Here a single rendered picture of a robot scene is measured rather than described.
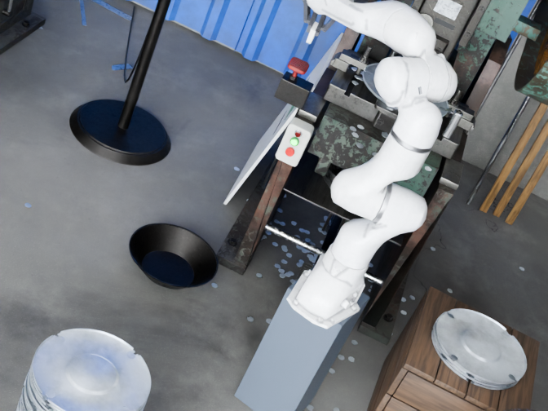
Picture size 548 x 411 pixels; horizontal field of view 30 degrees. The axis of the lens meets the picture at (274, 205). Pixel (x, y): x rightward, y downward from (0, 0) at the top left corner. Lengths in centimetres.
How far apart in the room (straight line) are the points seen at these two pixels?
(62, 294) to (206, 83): 155
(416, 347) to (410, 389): 12
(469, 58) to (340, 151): 56
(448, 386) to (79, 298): 113
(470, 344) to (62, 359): 119
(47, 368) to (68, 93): 173
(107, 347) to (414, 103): 97
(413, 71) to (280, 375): 97
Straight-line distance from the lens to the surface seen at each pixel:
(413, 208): 260
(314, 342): 281
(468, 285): 397
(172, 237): 343
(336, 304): 270
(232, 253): 349
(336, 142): 321
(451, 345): 301
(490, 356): 305
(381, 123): 321
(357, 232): 266
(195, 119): 414
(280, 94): 316
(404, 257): 330
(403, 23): 255
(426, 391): 295
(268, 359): 292
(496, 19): 310
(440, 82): 253
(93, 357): 257
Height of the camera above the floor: 214
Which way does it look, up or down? 34 degrees down
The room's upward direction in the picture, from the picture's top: 25 degrees clockwise
